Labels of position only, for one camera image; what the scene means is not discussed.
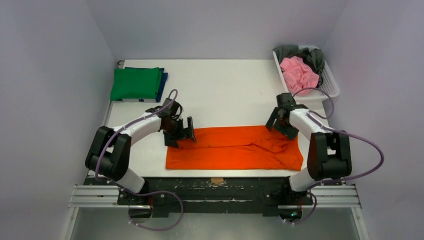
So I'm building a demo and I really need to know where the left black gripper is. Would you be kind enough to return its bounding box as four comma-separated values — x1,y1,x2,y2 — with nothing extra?
162,116,195,148

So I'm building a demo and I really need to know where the orange t shirt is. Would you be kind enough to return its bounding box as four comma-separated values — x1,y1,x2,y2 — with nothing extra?
165,125,304,171

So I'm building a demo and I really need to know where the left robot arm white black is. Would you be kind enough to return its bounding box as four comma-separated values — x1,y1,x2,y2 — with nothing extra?
85,98,197,205

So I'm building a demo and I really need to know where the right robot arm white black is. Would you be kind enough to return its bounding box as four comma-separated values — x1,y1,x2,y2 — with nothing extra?
265,92,352,204

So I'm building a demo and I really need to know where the pink t shirt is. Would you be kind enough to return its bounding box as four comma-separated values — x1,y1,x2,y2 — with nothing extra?
279,56,320,96

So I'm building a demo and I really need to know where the brown tape piece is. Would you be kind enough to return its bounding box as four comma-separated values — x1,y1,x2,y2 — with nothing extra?
210,177,225,185

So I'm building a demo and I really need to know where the white plastic basket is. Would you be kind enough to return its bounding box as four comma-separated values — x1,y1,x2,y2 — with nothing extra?
272,45,340,102

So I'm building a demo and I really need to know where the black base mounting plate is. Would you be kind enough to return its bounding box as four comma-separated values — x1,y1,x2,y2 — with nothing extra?
117,177,318,219

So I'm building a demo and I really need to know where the folded blue t shirt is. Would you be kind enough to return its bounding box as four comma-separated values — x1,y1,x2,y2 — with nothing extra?
119,67,168,103

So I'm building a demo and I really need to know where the dark grey t shirt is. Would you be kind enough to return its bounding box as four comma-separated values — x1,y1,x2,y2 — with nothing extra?
272,44,325,88

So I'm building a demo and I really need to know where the folded green t shirt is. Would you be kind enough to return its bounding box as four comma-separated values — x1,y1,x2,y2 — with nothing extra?
109,67,164,102

